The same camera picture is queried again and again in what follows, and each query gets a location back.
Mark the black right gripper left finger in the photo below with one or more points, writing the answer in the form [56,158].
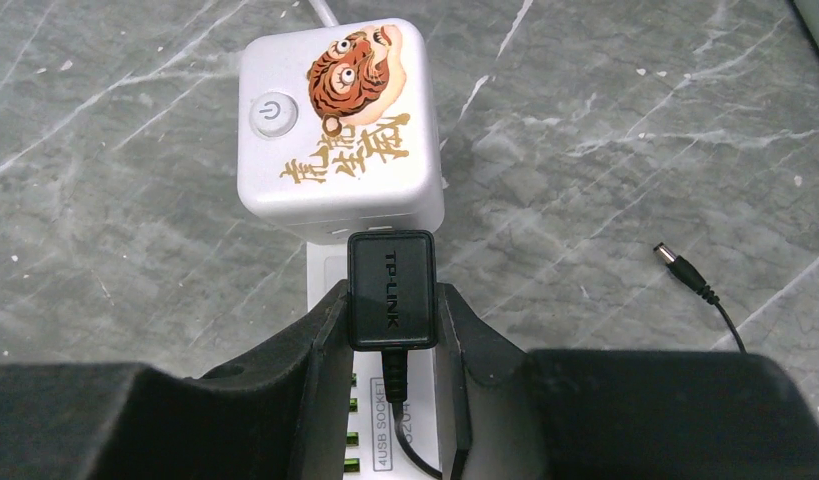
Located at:
[277,411]

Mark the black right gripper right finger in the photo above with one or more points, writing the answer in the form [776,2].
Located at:
[505,413]

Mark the white USB socket strip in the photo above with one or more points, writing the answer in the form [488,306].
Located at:
[373,451]

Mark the black TP-Link power adapter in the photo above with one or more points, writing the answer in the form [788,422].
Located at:
[392,302]

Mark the white tiger cube socket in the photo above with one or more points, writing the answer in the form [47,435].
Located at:
[337,131]

